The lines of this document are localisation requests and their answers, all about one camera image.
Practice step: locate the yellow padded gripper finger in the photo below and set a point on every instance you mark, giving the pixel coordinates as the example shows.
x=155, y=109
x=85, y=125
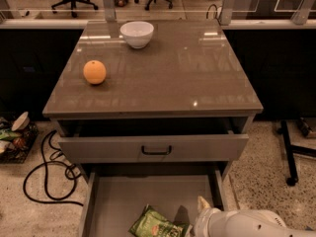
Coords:
x=202, y=204

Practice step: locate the green jalapeno chip bag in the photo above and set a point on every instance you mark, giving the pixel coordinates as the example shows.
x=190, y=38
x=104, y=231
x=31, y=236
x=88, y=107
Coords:
x=153, y=224

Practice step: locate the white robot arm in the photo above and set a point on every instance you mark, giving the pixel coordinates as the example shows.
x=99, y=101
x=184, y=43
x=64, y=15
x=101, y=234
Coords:
x=213, y=222

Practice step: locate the open middle drawer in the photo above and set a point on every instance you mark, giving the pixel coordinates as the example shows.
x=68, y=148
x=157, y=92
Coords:
x=113, y=204

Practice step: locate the grey drawer cabinet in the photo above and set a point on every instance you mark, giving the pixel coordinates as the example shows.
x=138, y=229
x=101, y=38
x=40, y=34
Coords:
x=186, y=81

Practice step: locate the green bag in basket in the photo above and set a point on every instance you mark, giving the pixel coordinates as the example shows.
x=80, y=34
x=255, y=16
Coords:
x=8, y=134

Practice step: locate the black stand leg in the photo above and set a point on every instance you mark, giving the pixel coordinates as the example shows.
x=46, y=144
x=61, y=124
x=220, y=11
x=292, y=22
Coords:
x=290, y=150

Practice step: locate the orange fruit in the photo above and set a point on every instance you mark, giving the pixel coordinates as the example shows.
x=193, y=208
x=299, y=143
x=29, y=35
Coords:
x=95, y=72

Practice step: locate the white ceramic bowl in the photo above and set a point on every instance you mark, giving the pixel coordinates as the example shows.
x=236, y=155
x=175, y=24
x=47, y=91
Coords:
x=137, y=34

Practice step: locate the white bowl in basket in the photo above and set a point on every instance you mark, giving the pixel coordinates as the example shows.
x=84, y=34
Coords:
x=21, y=122

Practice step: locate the top drawer with handle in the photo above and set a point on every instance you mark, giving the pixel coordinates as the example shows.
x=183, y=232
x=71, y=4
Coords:
x=169, y=148

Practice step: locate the grey metal post far right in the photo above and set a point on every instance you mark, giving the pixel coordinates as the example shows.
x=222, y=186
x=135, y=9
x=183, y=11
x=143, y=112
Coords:
x=300, y=16

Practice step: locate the grey metal post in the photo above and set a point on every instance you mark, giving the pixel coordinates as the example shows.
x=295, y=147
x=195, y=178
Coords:
x=226, y=12
x=300, y=16
x=110, y=10

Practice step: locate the grey metal post left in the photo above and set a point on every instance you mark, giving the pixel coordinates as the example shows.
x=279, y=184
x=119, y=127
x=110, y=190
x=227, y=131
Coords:
x=110, y=10

